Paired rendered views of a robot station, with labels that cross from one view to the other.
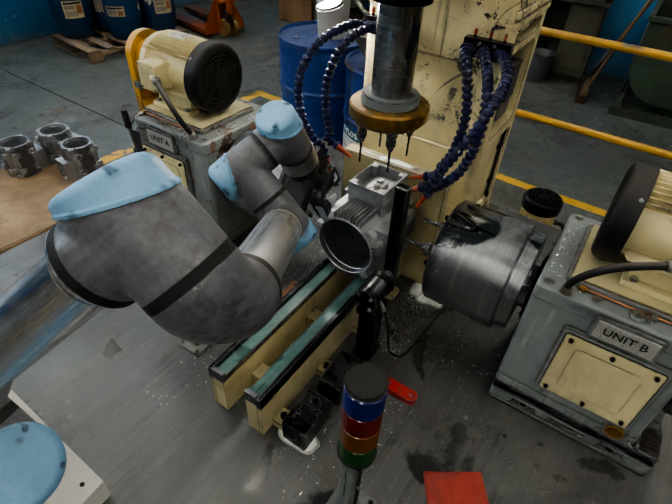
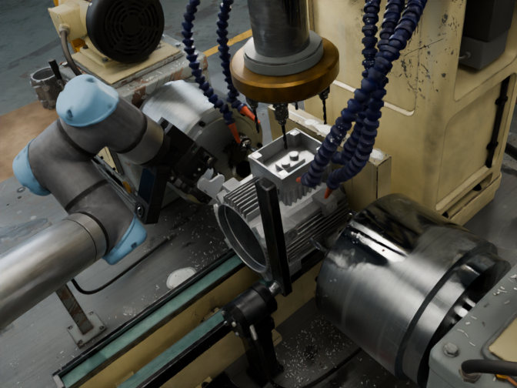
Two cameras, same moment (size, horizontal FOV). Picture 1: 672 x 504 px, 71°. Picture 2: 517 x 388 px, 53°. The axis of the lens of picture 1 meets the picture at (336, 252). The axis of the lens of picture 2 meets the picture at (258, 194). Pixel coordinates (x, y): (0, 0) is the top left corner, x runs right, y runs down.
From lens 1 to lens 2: 46 cm
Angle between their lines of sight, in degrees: 19
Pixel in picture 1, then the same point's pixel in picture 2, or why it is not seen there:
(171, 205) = not seen: outside the picture
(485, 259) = (382, 292)
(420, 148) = not seen: hidden behind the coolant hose
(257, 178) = (59, 173)
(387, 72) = (259, 22)
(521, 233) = (444, 259)
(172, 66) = (82, 12)
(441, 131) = (388, 87)
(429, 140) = not seen: hidden behind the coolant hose
